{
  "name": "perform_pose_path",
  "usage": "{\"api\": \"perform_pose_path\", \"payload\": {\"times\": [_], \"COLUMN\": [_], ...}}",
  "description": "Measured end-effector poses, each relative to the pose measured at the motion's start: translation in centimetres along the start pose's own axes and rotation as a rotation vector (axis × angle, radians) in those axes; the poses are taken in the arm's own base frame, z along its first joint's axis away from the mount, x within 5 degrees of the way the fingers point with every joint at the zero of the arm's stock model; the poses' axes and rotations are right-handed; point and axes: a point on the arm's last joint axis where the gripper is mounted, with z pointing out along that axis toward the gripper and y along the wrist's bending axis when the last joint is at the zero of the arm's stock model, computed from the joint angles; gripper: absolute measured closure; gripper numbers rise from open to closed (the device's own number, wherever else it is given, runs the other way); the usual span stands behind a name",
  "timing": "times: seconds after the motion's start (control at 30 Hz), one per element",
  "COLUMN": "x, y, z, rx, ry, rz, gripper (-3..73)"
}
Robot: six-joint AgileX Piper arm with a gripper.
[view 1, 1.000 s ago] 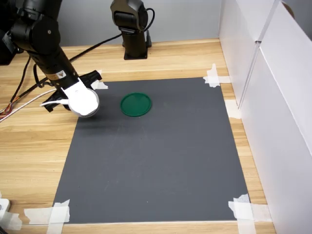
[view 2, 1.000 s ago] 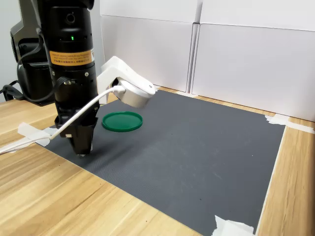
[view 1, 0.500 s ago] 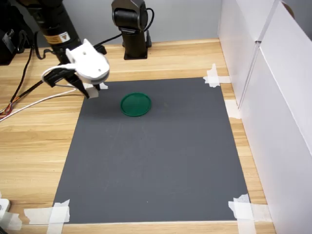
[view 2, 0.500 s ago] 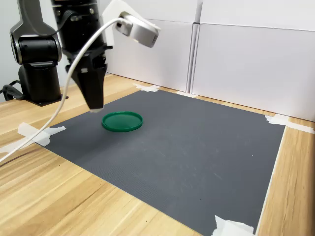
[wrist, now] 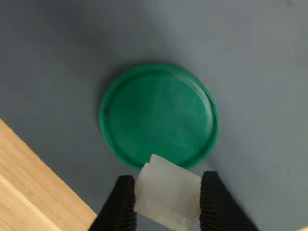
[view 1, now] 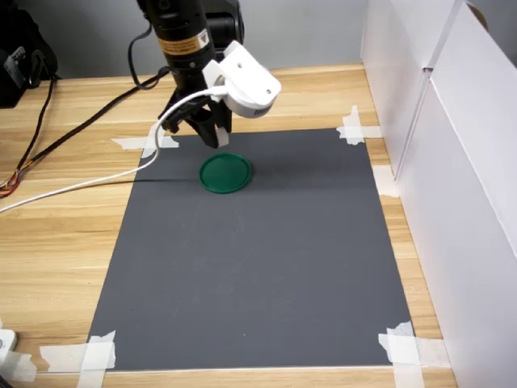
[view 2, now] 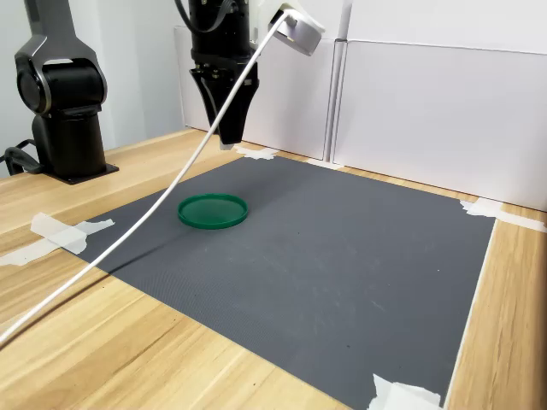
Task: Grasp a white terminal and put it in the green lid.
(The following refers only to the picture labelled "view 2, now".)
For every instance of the round green lid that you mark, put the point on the round green lid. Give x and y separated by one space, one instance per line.
212 212

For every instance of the white partition panel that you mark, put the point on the white partition panel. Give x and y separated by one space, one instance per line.
290 107
440 119

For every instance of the dark grey mat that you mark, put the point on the dark grey mat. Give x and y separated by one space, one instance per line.
299 277

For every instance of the white grey camera box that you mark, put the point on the white grey camera box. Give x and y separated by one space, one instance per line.
299 36

